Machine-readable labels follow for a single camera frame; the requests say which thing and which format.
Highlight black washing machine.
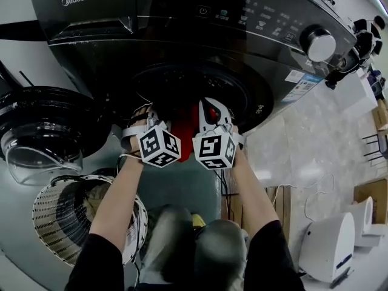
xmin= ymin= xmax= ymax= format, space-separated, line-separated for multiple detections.
xmin=30 ymin=0 xmax=358 ymax=133

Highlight person's left forearm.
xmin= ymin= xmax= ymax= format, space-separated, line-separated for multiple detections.
xmin=89 ymin=154 xmax=146 ymax=249

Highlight brown cardboard box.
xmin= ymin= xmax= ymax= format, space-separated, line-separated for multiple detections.
xmin=372 ymin=98 xmax=388 ymax=133
xmin=353 ymin=179 xmax=388 ymax=226

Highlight person's right hand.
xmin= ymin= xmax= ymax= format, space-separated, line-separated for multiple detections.
xmin=226 ymin=109 xmax=246 ymax=152

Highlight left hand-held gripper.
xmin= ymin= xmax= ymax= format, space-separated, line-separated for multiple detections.
xmin=137 ymin=115 xmax=182 ymax=169

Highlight person's grey jeans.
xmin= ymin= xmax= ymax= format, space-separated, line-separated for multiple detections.
xmin=141 ymin=204 xmax=252 ymax=291

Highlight large white black machine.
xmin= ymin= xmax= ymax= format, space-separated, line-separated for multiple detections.
xmin=0 ymin=0 xmax=95 ymax=100

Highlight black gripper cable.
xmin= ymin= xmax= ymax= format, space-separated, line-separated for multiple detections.
xmin=216 ymin=169 xmax=241 ymax=221

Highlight white floor cable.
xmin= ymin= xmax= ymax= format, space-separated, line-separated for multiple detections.
xmin=304 ymin=172 xmax=335 ymax=221

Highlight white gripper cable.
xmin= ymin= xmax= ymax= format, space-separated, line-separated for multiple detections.
xmin=119 ymin=151 xmax=142 ymax=161

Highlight black white robot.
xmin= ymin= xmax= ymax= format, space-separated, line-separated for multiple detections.
xmin=352 ymin=15 xmax=388 ymax=61

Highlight person's right forearm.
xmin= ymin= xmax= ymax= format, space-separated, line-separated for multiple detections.
xmin=232 ymin=149 xmax=282 ymax=239

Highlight white toilet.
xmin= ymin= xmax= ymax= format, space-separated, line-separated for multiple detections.
xmin=298 ymin=212 xmax=356 ymax=285
xmin=347 ymin=196 xmax=383 ymax=249

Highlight round washer door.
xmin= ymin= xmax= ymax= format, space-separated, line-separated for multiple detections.
xmin=0 ymin=85 xmax=112 ymax=188

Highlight black metal chair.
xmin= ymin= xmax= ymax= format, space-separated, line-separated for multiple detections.
xmin=362 ymin=131 xmax=388 ymax=167

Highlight white slotted laundry basket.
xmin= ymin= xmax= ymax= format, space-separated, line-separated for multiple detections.
xmin=32 ymin=174 xmax=149 ymax=267

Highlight person's black printed t-shirt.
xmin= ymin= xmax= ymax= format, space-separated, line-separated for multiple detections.
xmin=65 ymin=219 xmax=304 ymax=291

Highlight yellow shoe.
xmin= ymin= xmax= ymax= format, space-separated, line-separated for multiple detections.
xmin=192 ymin=213 xmax=207 ymax=229

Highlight person's left hand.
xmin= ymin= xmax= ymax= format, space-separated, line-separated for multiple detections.
xmin=120 ymin=102 xmax=159 ymax=156

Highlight red garment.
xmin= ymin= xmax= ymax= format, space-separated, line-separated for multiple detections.
xmin=169 ymin=101 xmax=224 ymax=164

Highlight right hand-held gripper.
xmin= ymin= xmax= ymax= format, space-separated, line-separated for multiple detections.
xmin=192 ymin=97 xmax=238 ymax=171

